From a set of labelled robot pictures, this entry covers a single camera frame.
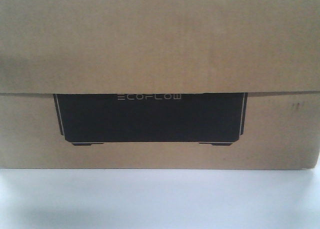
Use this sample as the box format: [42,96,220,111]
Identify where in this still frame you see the brown EcoFlow cardboard box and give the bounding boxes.
[0,0,320,170]

